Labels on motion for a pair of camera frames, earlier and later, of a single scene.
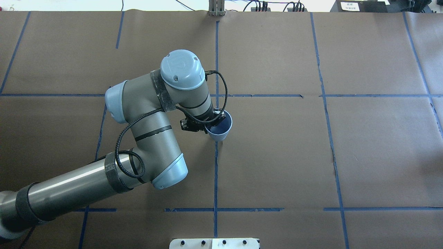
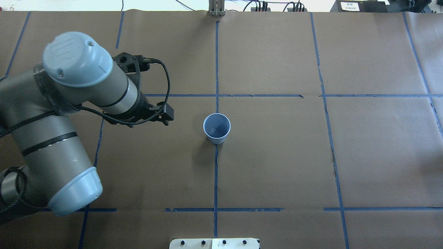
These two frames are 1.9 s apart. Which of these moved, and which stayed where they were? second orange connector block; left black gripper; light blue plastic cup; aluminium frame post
Moved: left black gripper
Stayed: aluminium frame post; second orange connector block; light blue plastic cup
